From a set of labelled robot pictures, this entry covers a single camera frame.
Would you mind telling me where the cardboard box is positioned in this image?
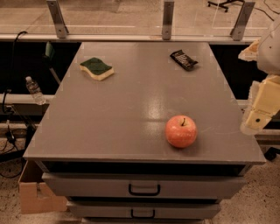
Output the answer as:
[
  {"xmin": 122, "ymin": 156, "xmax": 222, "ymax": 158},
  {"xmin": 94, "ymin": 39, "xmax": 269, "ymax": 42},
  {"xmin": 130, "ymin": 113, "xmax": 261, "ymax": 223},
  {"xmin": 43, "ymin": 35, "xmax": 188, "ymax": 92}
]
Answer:
[{"xmin": 18, "ymin": 161, "xmax": 67, "ymax": 214}]

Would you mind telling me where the clear plastic water bottle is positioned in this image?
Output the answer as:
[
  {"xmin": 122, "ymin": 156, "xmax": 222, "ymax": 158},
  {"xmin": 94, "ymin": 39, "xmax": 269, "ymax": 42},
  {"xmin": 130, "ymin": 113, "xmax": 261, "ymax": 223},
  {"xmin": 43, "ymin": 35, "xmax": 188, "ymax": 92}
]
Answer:
[{"xmin": 25, "ymin": 76, "xmax": 46, "ymax": 105}]

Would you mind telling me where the red apple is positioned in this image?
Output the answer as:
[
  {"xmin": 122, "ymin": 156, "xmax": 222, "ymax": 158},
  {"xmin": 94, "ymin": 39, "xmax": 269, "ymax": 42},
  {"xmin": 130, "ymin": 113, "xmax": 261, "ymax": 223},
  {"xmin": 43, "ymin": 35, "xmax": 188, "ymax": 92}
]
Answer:
[{"xmin": 165, "ymin": 115, "xmax": 198, "ymax": 149}]

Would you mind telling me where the middle grey drawer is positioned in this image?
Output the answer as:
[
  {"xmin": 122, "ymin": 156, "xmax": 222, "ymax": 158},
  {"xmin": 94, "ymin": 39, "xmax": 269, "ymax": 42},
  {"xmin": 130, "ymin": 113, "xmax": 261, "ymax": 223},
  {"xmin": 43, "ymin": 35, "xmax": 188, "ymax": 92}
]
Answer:
[{"xmin": 66, "ymin": 201, "xmax": 221, "ymax": 220}]

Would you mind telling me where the black chair base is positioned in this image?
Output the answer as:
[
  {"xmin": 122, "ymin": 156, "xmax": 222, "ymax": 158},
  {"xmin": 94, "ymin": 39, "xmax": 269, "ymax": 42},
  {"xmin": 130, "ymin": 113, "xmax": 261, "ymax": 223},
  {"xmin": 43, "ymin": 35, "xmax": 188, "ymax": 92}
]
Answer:
[{"xmin": 207, "ymin": 0, "xmax": 244, "ymax": 12}]

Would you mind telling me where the left metal bracket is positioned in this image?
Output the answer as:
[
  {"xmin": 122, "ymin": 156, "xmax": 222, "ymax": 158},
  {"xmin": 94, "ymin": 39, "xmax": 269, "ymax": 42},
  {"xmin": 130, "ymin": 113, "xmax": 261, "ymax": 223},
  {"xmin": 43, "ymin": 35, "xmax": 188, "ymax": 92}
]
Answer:
[{"xmin": 46, "ymin": 0, "xmax": 69, "ymax": 39}]

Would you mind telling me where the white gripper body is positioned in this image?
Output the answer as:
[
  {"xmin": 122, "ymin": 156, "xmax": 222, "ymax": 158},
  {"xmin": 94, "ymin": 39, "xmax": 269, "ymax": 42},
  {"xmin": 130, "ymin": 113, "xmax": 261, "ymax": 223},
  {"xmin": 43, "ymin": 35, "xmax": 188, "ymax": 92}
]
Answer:
[{"xmin": 257, "ymin": 17, "xmax": 280, "ymax": 74}]

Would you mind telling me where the green and yellow sponge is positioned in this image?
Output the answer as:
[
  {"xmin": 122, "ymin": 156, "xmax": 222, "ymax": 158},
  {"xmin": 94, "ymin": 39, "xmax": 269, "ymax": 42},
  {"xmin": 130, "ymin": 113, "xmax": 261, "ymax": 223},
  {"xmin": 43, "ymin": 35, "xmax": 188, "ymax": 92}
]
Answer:
[{"xmin": 80, "ymin": 58, "xmax": 114, "ymax": 81}]

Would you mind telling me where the middle metal bracket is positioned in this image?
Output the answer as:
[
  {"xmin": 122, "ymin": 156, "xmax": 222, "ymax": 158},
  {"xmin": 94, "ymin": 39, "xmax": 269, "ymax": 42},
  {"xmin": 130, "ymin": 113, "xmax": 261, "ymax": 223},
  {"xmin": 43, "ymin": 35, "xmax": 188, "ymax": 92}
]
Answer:
[{"xmin": 162, "ymin": 0, "xmax": 174, "ymax": 40}]

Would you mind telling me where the black snack bar wrapper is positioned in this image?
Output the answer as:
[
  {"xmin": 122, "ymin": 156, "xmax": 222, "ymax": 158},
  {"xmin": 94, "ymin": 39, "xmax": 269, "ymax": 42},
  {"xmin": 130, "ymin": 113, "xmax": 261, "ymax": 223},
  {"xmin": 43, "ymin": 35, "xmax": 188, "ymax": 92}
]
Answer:
[{"xmin": 170, "ymin": 50, "xmax": 197, "ymax": 71}]

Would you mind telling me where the right metal bracket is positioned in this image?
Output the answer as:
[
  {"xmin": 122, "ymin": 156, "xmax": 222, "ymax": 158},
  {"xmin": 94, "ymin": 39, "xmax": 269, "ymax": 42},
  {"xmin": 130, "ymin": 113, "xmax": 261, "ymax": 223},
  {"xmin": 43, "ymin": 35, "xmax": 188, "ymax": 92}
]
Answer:
[{"xmin": 230, "ymin": 0, "xmax": 255, "ymax": 41}]

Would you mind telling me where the green handled tool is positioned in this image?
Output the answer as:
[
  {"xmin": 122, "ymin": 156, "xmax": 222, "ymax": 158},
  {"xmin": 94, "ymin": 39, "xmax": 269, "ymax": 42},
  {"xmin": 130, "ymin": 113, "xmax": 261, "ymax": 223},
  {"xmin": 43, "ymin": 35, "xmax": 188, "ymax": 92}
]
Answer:
[{"xmin": 43, "ymin": 41, "xmax": 61, "ymax": 85}]

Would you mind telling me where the metal bracket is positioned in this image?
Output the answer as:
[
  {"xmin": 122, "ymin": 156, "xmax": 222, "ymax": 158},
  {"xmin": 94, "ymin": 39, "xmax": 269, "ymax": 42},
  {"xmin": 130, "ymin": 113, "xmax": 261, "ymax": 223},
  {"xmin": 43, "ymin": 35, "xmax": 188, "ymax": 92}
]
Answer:
[
  {"xmin": 46, "ymin": 0, "xmax": 69, "ymax": 39},
  {"xmin": 162, "ymin": 0, "xmax": 174, "ymax": 40},
  {"xmin": 230, "ymin": 0, "xmax": 255, "ymax": 41}
]

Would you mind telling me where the black cable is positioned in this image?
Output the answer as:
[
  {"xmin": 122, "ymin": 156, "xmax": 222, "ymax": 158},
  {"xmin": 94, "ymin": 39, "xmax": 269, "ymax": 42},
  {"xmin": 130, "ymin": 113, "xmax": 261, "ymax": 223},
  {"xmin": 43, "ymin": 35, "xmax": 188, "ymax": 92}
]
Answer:
[{"xmin": 1, "ymin": 30, "xmax": 29, "ymax": 115}]

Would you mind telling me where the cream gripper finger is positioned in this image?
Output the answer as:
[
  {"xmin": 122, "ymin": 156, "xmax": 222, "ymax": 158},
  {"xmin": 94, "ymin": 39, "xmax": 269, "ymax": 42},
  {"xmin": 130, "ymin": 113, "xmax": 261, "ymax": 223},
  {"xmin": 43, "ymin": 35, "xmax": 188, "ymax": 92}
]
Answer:
[
  {"xmin": 240, "ymin": 74, "xmax": 280, "ymax": 135},
  {"xmin": 238, "ymin": 39, "xmax": 259, "ymax": 61}
]

